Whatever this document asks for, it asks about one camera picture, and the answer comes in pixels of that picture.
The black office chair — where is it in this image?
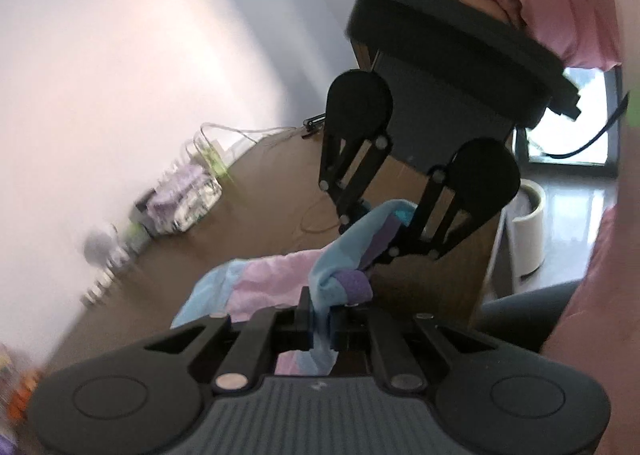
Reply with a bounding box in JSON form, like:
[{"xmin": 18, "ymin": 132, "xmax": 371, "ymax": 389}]
[{"xmin": 477, "ymin": 279, "xmax": 583, "ymax": 353}]

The clear container of oranges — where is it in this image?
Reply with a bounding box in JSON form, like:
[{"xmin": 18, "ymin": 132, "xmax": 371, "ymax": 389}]
[{"xmin": 7, "ymin": 367, "xmax": 43, "ymax": 423}]

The white round-head robot toy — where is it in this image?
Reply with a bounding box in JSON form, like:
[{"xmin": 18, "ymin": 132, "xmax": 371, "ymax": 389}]
[{"xmin": 82, "ymin": 225, "xmax": 133, "ymax": 268}]

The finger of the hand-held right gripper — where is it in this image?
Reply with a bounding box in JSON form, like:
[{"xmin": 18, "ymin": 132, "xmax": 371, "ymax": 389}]
[
  {"xmin": 317, "ymin": 130, "xmax": 392, "ymax": 228},
  {"xmin": 367, "ymin": 165, "xmax": 501, "ymax": 268}
]

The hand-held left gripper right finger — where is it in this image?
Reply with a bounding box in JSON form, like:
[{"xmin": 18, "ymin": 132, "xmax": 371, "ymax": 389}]
[{"xmin": 327, "ymin": 302, "xmax": 498, "ymax": 392}]

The green spray bottle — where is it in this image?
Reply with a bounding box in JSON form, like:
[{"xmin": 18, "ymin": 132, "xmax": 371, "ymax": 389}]
[{"xmin": 197, "ymin": 135, "xmax": 236, "ymax": 183}]

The black cable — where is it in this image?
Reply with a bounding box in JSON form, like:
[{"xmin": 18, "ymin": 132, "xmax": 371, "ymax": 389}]
[{"xmin": 542, "ymin": 90, "xmax": 631, "ymax": 159}]

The window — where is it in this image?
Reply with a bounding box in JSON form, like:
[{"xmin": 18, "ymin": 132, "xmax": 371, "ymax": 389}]
[{"xmin": 520, "ymin": 68, "xmax": 623, "ymax": 167}]

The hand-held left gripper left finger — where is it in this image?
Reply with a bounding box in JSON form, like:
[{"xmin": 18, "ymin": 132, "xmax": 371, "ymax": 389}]
[{"xmin": 144, "ymin": 285, "xmax": 317, "ymax": 393}]

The pink blue purple garment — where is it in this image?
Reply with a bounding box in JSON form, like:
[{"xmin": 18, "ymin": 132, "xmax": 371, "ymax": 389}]
[{"xmin": 171, "ymin": 198, "xmax": 426, "ymax": 376}]

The white cylindrical bin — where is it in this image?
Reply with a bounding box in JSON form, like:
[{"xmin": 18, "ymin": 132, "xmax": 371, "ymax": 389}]
[{"xmin": 505, "ymin": 178, "xmax": 547, "ymax": 282}]

